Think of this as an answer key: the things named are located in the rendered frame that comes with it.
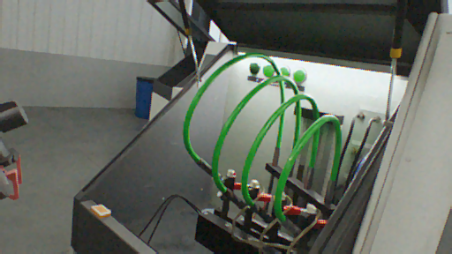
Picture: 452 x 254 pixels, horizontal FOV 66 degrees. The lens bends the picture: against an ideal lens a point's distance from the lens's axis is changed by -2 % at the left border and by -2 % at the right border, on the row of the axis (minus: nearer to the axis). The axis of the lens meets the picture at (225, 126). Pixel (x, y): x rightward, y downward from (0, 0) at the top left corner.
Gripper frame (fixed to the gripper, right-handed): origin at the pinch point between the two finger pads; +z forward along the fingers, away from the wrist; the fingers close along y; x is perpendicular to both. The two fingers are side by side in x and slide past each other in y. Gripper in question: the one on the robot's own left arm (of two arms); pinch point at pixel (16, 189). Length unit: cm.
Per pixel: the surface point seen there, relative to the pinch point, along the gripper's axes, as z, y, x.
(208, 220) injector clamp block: 22.4, -20.0, -39.8
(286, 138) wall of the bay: 18, -6, -76
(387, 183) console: 11, -53, -68
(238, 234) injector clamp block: 24, -28, -44
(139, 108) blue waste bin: 149, 578, -112
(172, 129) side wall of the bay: 6.6, 11.8, -45.5
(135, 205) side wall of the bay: 23.6, 7.8, -25.0
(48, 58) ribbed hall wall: 9, 630, 4
